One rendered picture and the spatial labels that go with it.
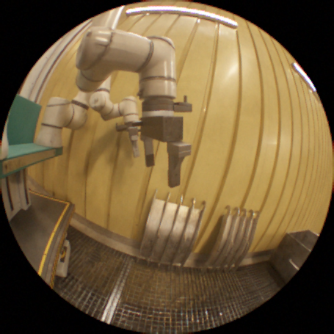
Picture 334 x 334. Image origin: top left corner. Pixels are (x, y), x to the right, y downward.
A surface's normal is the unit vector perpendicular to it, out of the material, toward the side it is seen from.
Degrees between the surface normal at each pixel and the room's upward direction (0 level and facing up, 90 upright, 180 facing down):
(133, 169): 90
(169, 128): 97
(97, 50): 122
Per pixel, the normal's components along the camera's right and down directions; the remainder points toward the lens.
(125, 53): 0.55, 0.82
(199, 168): -0.04, 0.09
